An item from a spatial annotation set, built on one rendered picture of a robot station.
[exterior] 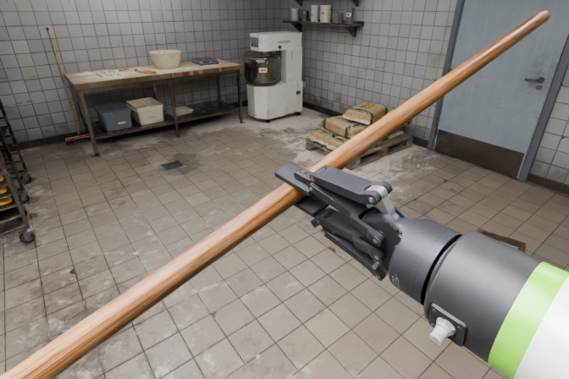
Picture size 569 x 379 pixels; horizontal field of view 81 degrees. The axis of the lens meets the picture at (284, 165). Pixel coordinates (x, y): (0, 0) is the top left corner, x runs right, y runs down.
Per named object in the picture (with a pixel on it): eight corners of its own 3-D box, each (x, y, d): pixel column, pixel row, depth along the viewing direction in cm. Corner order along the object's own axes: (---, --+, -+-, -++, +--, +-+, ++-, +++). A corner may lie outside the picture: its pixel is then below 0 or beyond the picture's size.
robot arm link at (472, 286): (533, 300, 31) (559, 233, 26) (471, 399, 26) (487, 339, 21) (468, 266, 36) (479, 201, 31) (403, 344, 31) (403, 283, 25)
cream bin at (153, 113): (140, 126, 448) (136, 108, 437) (129, 117, 482) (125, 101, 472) (166, 120, 468) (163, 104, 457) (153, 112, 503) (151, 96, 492)
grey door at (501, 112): (522, 184, 352) (610, -61, 257) (424, 150, 433) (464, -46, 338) (527, 181, 357) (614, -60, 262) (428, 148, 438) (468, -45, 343)
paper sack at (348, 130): (373, 137, 394) (375, 123, 387) (350, 143, 377) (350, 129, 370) (340, 123, 443) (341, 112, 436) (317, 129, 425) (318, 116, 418)
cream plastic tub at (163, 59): (157, 70, 448) (155, 54, 439) (147, 66, 478) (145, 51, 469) (187, 67, 472) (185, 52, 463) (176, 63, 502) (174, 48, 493)
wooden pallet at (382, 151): (350, 170, 379) (352, 159, 373) (305, 149, 436) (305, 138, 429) (411, 145, 445) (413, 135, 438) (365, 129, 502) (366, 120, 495)
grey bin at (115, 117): (105, 133, 424) (101, 114, 414) (97, 123, 460) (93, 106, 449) (135, 127, 444) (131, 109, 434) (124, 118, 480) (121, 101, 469)
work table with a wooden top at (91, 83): (93, 157, 412) (73, 84, 372) (81, 139, 469) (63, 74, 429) (245, 122, 533) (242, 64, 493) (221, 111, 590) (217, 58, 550)
